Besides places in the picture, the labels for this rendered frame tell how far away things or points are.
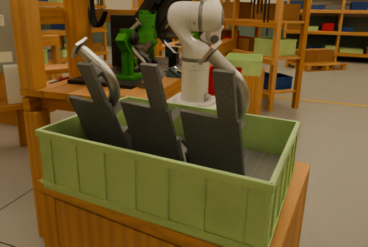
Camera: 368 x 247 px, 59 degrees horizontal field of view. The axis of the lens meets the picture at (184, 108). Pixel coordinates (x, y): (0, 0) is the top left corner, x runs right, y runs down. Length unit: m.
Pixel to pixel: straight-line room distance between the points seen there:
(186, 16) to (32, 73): 0.83
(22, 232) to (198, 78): 1.44
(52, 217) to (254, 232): 0.60
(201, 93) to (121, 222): 0.71
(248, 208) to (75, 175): 0.45
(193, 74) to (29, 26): 0.83
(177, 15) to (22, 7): 0.75
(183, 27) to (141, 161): 0.75
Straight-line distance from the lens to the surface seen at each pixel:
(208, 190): 0.68
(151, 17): 2.08
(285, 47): 4.63
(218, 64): 0.68
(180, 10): 1.34
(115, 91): 0.85
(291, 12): 4.64
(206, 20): 1.32
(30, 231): 2.24
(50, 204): 1.04
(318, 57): 8.87
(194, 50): 1.34
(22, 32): 1.74
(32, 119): 1.83
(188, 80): 1.37
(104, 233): 0.92
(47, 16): 1.96
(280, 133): 1.02
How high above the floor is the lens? 1.26
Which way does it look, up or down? 17 degrees down
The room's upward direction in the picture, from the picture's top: 1 degrees clockwise
